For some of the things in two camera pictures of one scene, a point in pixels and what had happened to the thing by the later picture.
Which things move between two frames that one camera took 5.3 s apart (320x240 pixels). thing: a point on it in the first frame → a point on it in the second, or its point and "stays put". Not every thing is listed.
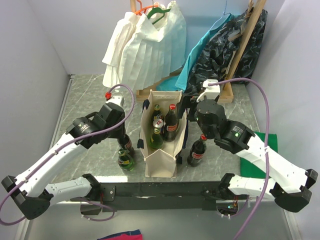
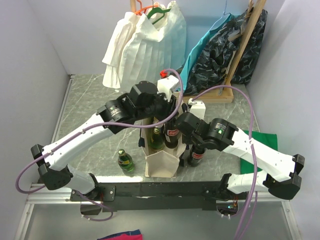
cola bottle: (125, 142) → (171, 133)
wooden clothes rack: (226, 95) stays put
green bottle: (156, 140) stays put
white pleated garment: (141, 53) stays put
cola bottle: (197, 151) stays put
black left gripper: (120, 133) → (170, 108)
